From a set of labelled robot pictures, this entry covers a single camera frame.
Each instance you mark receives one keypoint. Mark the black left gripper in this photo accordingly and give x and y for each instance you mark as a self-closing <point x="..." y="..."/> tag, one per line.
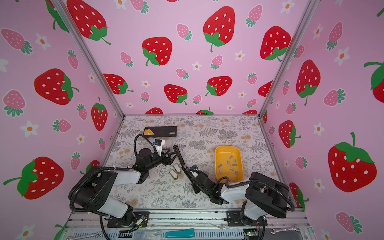
<point x="165" y="162"/>

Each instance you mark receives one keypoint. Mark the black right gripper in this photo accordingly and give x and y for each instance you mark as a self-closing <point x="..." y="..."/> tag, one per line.
<point x="193" y="185"/>

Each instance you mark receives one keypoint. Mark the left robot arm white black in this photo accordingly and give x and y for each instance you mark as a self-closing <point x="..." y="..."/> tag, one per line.
<point x="92" y="192"/>

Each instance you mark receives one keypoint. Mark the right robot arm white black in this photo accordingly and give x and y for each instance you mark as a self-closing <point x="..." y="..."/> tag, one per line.
<point x="262" y="195"/>

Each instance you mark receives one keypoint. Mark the black tool case yellow label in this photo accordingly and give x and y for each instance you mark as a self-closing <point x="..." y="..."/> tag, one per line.
<point x="160" y="132"/>

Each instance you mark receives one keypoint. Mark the yellow plastic tray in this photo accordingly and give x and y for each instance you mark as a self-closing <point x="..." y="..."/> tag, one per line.
<point x="228" y="163"/>

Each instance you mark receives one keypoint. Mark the silver wrench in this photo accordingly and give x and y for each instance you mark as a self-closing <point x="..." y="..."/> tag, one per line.
<point x="275" y="231"/>

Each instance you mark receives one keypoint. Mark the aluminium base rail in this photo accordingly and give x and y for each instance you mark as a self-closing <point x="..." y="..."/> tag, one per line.
<point x="209" y="224"/>

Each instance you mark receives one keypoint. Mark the teal handled tool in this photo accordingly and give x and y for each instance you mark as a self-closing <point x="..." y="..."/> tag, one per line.
<point x="180" y="234"/>

